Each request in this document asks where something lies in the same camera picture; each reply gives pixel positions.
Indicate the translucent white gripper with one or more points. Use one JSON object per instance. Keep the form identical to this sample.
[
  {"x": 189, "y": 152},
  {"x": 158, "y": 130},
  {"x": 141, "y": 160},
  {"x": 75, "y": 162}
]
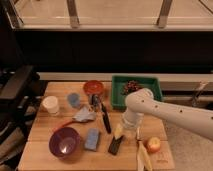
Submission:
[{"x": 129, "y": 122}]

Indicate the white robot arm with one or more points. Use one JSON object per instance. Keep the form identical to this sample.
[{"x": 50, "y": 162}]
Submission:
[{"x": 196, "y": 120}]

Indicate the light blue small cup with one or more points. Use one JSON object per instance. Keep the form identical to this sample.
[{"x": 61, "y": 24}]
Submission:
[{"x": 74, "y": 100}]

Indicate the white paper cup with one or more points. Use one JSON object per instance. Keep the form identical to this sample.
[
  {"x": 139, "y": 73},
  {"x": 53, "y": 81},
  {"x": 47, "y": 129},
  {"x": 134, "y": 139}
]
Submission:
[{"x": 51, "y": 104}]

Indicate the blue sponge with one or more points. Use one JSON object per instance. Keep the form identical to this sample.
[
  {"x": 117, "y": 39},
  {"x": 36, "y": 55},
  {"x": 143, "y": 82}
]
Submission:
[{"x": 92, "y": 139}]

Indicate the green plastic tray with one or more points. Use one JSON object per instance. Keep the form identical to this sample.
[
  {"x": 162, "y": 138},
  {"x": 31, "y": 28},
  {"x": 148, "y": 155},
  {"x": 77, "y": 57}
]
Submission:
[{"x": 119, "y": 82}]

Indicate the red yellow apple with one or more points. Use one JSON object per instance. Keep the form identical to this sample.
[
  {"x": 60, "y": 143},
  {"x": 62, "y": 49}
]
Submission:
[{"x": 153, "y": 144}]

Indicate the yellow banana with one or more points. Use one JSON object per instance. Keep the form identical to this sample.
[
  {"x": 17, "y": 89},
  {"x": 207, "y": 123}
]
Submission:
[{"x": 143, "y": 159}]

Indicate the black can opener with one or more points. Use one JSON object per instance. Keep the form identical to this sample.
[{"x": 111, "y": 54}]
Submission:
[{"x": 94, "y": 101}]

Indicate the dark grape bunch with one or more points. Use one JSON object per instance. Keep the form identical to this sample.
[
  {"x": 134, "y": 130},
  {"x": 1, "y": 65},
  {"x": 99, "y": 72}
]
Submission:
[{"x": 131, "y": 86}]

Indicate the red bowl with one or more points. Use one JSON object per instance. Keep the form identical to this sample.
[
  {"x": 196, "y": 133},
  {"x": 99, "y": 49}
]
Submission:
[{"x": 93, "y": 87}]

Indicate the purple bowl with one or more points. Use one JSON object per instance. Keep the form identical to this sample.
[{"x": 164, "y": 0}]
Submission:
[{"x": 64, "y": 142}]

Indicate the black chair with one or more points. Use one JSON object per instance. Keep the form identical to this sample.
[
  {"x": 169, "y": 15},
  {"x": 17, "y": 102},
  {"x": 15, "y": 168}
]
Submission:
[{"x": 15, "y": 87}]

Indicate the black handled knife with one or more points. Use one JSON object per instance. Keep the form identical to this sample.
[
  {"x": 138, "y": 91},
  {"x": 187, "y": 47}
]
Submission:
[{"x": 105, "y": 118}]

